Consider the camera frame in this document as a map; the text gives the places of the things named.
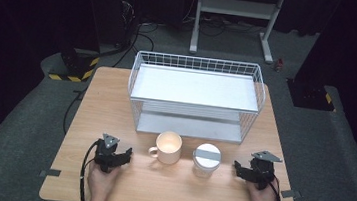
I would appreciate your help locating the person's left hand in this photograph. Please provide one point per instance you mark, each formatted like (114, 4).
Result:
(101, 181)

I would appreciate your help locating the cream ceramic mug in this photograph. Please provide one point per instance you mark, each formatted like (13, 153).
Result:
(168, 148)

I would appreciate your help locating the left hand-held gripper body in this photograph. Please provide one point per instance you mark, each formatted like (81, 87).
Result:
(105, 154)

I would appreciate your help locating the small red object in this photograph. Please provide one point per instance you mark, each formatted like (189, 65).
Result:
(279, 65)

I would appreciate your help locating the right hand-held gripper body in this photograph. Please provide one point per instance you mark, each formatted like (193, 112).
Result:
(261, 173)

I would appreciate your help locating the white metal stand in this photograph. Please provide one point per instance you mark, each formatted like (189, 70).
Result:
(236, 7)

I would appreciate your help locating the clear cup with white lid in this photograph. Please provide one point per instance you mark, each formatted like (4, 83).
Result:
(206, 158)

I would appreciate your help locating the grey tape piece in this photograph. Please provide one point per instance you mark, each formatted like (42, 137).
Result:
(290, 194)
(50, 173)

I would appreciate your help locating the black yellow striped stand base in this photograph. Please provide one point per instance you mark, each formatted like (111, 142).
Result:
(312, 96)
(76, 66)

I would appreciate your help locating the dark equipment tower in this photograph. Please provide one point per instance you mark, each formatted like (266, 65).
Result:
(127, 8)

